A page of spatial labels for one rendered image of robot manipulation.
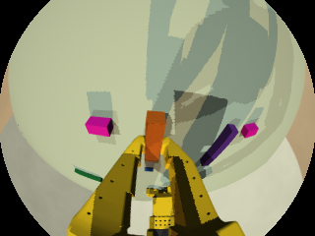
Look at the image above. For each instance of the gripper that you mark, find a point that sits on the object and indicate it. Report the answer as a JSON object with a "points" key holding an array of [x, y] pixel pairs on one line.
{"points": [[108, 210]]}

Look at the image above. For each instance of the orange rod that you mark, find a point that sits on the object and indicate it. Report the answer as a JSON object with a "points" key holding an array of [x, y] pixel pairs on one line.
{"points": [[155, 125]]}

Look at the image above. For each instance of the small blue block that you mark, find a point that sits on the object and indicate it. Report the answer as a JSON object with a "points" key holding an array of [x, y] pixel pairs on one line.
{"points": [[149, 169]]}

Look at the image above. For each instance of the purple rod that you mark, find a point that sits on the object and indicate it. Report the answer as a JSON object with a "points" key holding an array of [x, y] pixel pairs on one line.
{"points": [[224, 139]]}

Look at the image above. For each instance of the green rod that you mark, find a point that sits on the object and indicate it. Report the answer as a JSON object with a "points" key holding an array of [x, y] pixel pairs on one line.
{"points": [[99, 179]]}

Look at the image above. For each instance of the small magenta block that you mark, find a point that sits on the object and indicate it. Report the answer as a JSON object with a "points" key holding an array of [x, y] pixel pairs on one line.
{"points": [[99, 126], [249, 130]]}

